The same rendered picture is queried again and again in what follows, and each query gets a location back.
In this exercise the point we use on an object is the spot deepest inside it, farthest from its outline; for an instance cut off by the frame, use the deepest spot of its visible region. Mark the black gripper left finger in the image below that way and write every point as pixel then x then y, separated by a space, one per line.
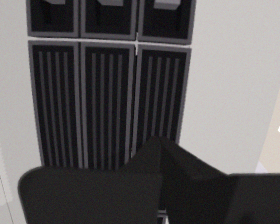
pixel 63 195

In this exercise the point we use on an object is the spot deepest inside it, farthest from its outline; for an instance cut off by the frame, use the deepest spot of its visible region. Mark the grey open rack frame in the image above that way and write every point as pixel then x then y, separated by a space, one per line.
pixel 233 84

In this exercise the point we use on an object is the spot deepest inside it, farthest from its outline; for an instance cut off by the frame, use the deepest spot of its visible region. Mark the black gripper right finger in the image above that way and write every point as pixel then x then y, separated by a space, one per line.
pixel 191 196

